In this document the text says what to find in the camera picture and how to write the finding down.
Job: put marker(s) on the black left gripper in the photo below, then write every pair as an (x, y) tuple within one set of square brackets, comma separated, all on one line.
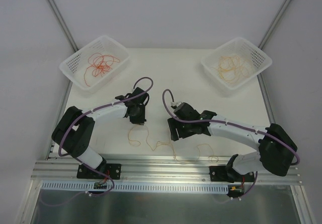
[(138, 119)]

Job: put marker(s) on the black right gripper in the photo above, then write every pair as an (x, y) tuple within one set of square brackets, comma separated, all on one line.
[(173, 129)]

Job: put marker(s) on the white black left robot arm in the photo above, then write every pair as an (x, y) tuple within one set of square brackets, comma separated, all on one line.
[(74, 131)]

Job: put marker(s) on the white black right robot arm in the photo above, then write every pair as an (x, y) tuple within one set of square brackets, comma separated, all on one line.
[(274, 150)]

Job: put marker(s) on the white plastic basket left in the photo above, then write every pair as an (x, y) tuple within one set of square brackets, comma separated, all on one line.
[(94, 65)]

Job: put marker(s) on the white plastic basket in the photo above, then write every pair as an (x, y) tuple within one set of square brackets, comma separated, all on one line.
[(234, 64), (94, 65)]

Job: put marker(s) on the white plastic basket right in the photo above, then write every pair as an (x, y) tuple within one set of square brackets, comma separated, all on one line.
[(234, 64)]

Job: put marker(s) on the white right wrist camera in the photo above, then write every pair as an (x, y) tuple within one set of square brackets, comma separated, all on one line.
[(174, 105)]

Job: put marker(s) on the aluminium table frame rail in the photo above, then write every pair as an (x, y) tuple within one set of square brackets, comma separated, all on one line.
[(134, 168)]

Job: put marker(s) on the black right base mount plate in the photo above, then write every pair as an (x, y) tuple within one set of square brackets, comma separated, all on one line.
[(220, 174)]

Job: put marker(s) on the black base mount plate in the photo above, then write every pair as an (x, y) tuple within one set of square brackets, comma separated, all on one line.
[(112, 170), (220, 174)]

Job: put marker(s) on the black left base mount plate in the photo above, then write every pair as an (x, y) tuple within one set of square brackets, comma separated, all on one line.
[(112, 170)]

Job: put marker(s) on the white slotted cable duct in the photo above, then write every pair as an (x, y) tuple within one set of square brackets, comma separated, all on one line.
[(137, 187)]

